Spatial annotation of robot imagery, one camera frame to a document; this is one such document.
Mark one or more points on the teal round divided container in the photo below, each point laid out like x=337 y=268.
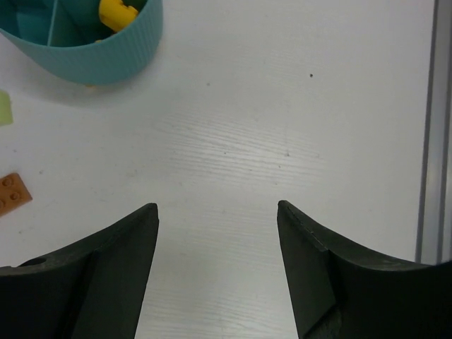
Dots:
x=75 y=42

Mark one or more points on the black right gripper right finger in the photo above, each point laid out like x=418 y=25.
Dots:
x=341 y=289

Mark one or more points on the brown flat lego plate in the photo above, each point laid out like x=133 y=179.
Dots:
x=13 y=194

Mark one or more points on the aluminium rail at right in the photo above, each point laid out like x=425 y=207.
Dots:
x=434 y=222

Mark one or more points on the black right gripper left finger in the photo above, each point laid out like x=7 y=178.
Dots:
x=92 y=288

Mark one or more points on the light green curved lego brick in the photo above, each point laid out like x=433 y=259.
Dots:
x=6 y=116

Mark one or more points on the yellow lego in container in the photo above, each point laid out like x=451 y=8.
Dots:
x=116 y=15

